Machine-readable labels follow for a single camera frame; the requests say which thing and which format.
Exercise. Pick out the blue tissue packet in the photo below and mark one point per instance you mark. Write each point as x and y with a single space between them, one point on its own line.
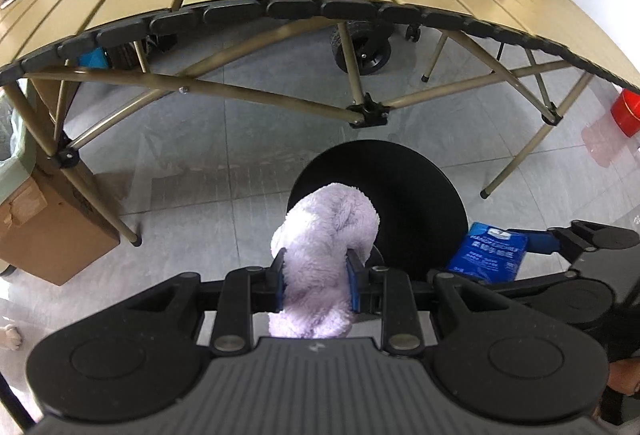
487 255

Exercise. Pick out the black trash bin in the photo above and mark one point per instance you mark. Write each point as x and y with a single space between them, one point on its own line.
400 185

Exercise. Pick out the pale fuzzy object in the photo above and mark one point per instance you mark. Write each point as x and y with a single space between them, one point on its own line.
10 336

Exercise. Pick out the brown cardboard box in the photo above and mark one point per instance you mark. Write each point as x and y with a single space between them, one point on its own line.
50 235

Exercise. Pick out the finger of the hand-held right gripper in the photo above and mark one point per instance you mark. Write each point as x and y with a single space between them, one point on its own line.
540 242
540 282

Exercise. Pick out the lavender plush toy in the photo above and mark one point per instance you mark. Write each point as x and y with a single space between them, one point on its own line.
320 235

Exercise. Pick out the bin with green liner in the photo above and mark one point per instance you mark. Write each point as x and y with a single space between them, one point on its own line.
12 150

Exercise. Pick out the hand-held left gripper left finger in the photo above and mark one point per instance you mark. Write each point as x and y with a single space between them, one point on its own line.
279 280

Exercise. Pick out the red container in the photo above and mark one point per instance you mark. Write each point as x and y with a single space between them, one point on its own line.
629 112

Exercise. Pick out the person's right hand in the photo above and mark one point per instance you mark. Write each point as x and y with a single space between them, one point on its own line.
625 377

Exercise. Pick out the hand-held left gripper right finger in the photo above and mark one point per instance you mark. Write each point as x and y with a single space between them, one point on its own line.
353 280

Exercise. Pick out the black stand leg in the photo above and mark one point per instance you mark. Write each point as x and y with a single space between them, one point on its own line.
10 400

